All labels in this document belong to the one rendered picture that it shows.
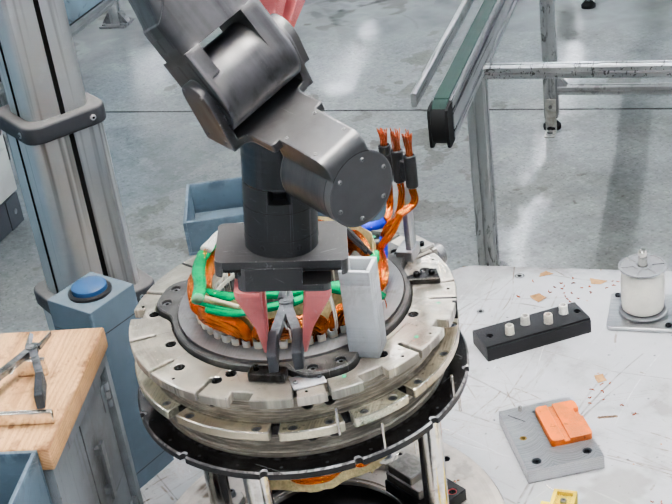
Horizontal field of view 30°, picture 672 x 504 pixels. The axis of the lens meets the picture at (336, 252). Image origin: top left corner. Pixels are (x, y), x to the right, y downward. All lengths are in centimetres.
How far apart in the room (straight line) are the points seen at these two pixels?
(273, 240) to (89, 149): 66
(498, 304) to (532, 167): 220
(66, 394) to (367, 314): 31
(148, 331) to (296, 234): 31
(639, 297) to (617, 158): 231
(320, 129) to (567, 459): 70
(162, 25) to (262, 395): 37
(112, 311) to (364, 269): 41
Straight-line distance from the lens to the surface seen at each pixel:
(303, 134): 87
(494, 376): 163
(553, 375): 163
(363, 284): 108
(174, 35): 86
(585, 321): 170
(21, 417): 119
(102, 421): 132
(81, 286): 143
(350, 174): 86
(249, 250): 97
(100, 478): 132
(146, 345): 120
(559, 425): 151
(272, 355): 99
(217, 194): 158
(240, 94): 87
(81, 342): 129
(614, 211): 368
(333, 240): 98
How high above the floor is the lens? 172
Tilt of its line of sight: 29 degrees down
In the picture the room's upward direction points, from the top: 8 degrees counter-clockwise
